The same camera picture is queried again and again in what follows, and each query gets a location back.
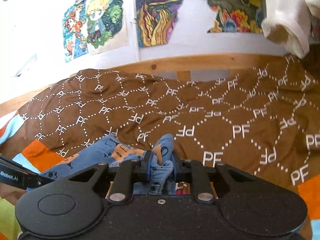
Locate blue printed kids pants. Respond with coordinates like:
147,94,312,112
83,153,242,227
40,134,176,194

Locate brown PF patchwork duvet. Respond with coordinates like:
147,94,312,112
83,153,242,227
1,52,319,239

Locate white hanging garment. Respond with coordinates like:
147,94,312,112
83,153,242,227
261,0,319,59

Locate colourful cartoon wall poster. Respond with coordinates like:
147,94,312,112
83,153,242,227
62,0,128,62

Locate swirly colourful wall poster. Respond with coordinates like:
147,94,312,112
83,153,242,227
136,0,183,48

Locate dark colourful wall poster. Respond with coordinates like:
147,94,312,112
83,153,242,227
207,0,264,34

